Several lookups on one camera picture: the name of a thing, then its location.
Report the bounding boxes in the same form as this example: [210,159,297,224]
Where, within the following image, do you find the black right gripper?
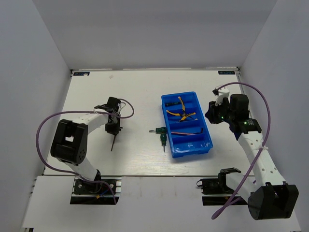
[205,97,235,124]

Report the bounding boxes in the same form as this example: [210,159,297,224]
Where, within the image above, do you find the yellow black pliers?
[166,96,196,122]

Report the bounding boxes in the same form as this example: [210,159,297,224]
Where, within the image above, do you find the brown hex key small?
[171,131,194,135]

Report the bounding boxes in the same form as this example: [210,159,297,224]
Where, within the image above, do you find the brown hex key large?
[180,127,204,136]

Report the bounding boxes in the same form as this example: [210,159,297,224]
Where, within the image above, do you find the slim black green screwdriver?
[165,102,181,107]

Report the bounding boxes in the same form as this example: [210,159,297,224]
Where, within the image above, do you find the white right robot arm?
[205,93,299,220]

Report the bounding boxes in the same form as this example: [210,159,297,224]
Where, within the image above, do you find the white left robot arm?
[50,97,122,193]

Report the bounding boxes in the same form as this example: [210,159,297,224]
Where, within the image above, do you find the right blue corner label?
[218,71,235,75]

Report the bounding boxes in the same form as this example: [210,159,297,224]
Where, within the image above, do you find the blue corner label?
[73,72,90,76]
[218,71,235,75]

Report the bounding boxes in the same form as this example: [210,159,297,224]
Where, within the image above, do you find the stubby green flat screwdriver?
[149,127,167,134]

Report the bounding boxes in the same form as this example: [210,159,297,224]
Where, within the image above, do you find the stubby green phillips screwdriver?
[160,133,167,152]

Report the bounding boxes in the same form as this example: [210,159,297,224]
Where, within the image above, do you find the blue plastic divided bin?
[161,91,213,158]

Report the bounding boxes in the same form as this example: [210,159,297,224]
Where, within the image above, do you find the left blue corner label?
[73,72,90,76]

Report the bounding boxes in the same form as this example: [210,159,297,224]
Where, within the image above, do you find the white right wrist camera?
[212,87,230,106]

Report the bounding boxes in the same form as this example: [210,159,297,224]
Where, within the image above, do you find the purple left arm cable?
[35,99,135,203]

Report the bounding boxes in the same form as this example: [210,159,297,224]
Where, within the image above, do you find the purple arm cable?
[35,99,135,203]
[211,82,270,220]

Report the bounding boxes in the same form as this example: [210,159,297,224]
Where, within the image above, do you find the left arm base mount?
[70,178,121,205]

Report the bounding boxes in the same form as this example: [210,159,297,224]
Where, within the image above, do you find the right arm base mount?
[196,168,241,206]

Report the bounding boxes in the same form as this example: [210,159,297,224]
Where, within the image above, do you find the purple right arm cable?
[211,82,270,220]

